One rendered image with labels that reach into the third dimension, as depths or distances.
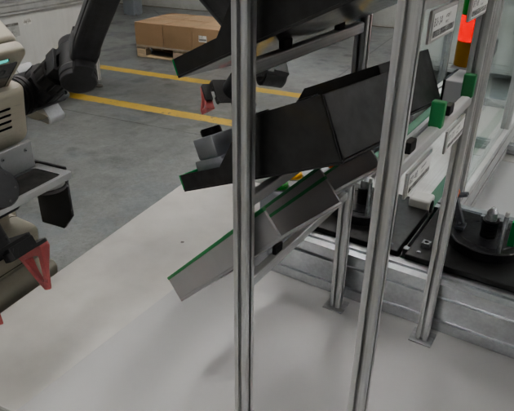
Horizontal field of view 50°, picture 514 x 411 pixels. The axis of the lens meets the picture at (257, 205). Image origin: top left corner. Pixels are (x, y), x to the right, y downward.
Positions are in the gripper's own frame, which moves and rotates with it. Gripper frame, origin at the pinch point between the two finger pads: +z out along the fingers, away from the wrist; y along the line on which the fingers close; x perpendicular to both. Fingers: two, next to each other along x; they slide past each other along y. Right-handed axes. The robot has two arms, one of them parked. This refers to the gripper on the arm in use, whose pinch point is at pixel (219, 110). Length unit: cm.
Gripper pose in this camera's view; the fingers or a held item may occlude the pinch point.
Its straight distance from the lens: 148.1
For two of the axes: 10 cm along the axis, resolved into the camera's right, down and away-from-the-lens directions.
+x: 2.9, 9.1, -3.0
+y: -8.5, 1.0, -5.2
